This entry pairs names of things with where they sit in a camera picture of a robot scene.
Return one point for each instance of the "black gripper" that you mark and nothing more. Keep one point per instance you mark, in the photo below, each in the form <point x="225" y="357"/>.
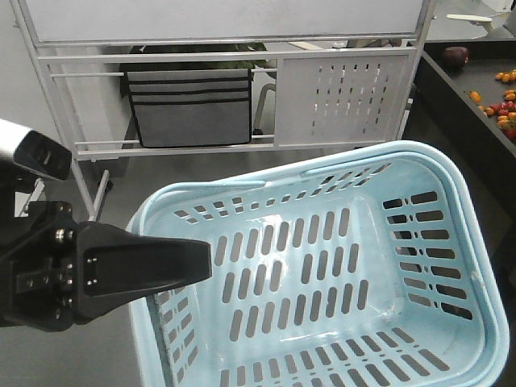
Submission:
<point x="112" y="267"/>

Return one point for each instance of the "light blue plastic basket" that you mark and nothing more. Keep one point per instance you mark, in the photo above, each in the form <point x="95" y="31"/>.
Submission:
<point x="363" y="268"/>

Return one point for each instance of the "grey fabric organizer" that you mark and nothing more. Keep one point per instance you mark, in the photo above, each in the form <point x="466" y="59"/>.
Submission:
<point x="191" y="108"/>

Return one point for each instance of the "grey metal rack cart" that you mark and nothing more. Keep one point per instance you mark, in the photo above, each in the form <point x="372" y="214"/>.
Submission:
<point x="325" y="74"/>

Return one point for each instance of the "dark purple fruit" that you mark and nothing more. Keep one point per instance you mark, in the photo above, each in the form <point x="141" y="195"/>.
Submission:
<point x="455" y="57"/>

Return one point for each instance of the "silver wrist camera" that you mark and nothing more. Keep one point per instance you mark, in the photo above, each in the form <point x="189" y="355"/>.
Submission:
<point x="26" y="150"/>

